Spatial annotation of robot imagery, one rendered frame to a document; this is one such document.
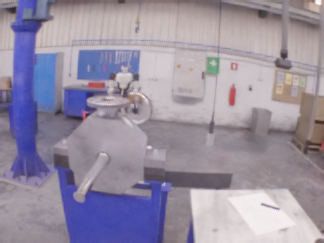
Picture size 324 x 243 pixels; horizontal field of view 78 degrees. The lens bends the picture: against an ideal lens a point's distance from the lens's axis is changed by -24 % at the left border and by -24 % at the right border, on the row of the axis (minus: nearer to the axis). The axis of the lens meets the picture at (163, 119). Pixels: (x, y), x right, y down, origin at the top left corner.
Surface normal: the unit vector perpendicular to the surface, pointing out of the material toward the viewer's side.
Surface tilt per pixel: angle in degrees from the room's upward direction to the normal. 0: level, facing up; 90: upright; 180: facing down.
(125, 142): 90
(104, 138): 90
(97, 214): 90
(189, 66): 90
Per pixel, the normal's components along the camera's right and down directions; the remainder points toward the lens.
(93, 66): -0.06, 0.24
